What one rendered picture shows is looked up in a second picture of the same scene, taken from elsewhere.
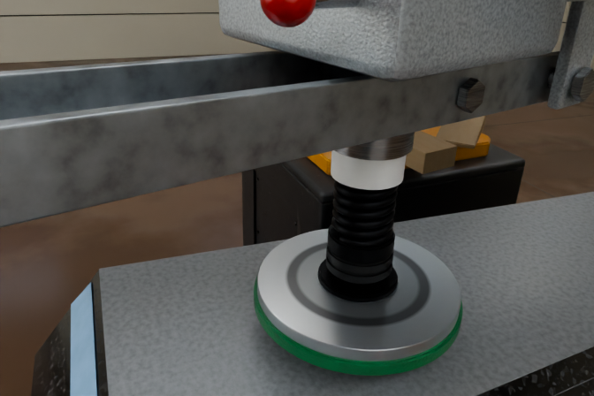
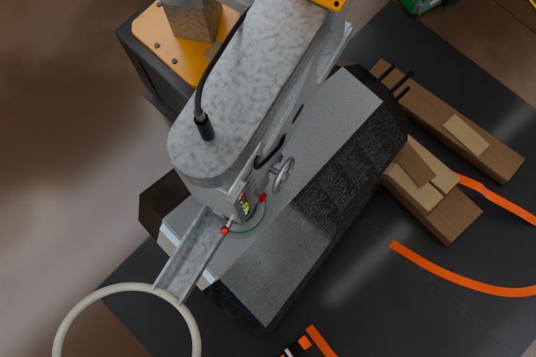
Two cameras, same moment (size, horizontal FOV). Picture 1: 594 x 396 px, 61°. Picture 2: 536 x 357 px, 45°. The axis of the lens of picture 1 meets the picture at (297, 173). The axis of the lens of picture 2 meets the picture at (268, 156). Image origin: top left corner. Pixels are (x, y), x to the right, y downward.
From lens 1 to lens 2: 224 cm
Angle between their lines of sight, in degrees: 48
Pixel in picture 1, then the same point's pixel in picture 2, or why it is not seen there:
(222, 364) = not seen: hidden behind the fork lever
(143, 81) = (193, 228)
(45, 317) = (41, 153)
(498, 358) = (276, 206)
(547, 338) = (288, 194)
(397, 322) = (251, 217)
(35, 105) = (183, 246)
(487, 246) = not seen: hidden behind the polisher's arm
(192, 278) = (191, 211)
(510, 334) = (279, 196)
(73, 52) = not seen: outside the picture
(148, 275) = (178, 215)
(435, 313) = (259, 210)
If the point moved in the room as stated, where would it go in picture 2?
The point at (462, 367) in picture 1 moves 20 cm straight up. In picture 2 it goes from (269, 213) to (266, 201)
